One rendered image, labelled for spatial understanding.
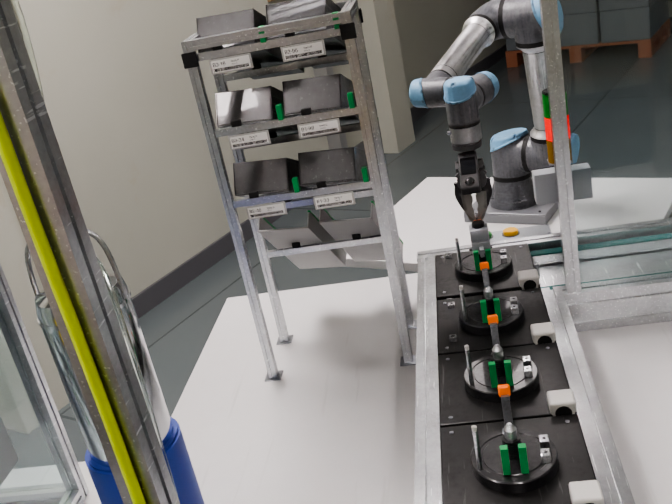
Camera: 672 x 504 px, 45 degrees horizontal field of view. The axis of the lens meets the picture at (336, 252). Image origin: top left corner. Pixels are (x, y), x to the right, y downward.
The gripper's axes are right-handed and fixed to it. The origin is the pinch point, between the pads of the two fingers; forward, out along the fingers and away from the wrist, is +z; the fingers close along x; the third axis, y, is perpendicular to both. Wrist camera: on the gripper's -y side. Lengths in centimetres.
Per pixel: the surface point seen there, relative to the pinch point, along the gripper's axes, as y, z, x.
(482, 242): -10.2, 1.6, -0.5
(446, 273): -7.1, 10.0, 9.2
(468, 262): -6.6, 8.0, 3.5
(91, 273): -116, -48, 42
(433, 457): -77, 11, 13
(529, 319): -34.9, 9.9, -7.8
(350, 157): -23.0, -28.2, 25.1
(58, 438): -68, 5, 86
